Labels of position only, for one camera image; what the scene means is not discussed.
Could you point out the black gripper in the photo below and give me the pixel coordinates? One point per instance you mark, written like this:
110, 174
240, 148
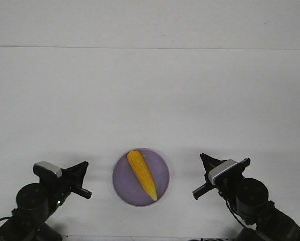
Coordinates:
225, 184
71, 182

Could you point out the purple round plate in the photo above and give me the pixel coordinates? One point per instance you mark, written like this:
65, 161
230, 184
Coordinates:
127, 186

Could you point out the yellow corn cob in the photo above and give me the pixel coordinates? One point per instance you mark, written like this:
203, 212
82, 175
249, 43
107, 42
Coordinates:
142, 173

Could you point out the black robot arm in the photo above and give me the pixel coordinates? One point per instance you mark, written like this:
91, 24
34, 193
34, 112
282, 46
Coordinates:
247, 199
36, 202

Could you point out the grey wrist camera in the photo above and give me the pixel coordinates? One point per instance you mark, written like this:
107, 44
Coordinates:
46, 169
220, 169

